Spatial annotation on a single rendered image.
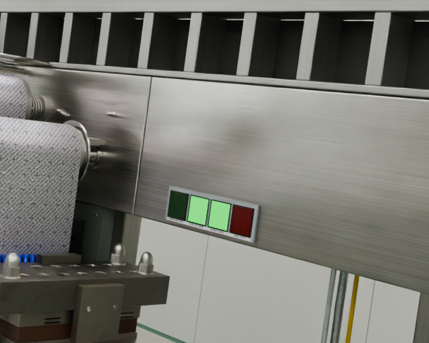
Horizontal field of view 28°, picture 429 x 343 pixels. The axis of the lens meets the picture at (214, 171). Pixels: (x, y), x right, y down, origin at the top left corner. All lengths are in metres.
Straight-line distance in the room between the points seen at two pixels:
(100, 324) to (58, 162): 0.36
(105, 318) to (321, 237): 0.47
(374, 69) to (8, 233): 0.81
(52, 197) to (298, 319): 2.88
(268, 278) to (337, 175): 3.24
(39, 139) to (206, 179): 0.36
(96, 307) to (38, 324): 0.11
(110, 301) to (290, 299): 2.96
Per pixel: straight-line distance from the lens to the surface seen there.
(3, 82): 2.03
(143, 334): 1.83
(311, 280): 4.49
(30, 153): 1.78
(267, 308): 4.70
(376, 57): 1.45
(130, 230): 2.14
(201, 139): 1.69
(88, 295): 1.65
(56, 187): 1.82
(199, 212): 1.67
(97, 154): 1.93
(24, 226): 1.80
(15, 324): 1.63
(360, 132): 1.44
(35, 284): 1.60
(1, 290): 1.57
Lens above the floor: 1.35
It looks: 3 degrees down
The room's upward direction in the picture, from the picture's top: 8 degrees clockwise
